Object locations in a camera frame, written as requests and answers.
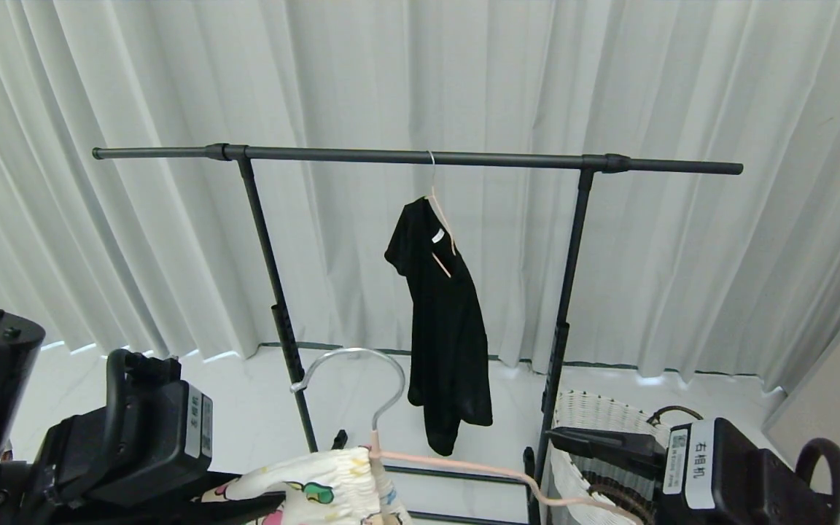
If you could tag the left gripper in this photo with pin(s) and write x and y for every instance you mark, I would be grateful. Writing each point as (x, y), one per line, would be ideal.
(172, 510)

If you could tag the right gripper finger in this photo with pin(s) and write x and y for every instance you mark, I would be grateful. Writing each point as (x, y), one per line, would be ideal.
(609, 450)

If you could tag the cream printed garment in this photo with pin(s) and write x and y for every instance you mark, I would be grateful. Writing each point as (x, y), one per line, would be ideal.
(318, 481)

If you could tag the black T-shirt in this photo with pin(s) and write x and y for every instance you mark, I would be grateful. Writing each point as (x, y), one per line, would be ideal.
(449, 328)

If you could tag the pink clothes hanger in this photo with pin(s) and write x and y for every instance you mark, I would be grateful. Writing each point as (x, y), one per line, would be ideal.
(375, 443)
(432, 195)

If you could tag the white laundry basket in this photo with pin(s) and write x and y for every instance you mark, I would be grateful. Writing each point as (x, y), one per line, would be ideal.
(595, 408)

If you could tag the black clothes rack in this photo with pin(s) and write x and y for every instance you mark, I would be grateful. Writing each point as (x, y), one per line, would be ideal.
(391, 156)

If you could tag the white curtain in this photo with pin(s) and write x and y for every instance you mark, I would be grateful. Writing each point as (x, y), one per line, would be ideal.
(318, 73)

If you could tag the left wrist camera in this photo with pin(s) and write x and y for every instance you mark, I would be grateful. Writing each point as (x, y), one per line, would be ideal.
(150, 437)

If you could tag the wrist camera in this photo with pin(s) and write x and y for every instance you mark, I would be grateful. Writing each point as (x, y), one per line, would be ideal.
(726, 474)
(150, 437)

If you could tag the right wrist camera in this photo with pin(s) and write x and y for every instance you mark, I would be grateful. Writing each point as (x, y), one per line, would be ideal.
(726, 474)

